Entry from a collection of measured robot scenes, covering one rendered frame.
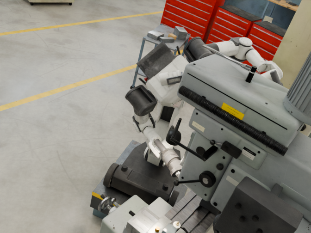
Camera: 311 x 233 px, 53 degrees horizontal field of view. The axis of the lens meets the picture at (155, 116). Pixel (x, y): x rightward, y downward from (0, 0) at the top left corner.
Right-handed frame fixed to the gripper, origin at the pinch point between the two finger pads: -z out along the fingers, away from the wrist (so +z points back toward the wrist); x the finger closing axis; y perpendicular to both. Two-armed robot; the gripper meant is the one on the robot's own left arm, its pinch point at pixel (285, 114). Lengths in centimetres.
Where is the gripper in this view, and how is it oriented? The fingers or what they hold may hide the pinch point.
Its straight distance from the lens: 188.6
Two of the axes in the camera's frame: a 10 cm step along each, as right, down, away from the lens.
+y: 7.6, -2.4, -6.0
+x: -5.0, 3.8, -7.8
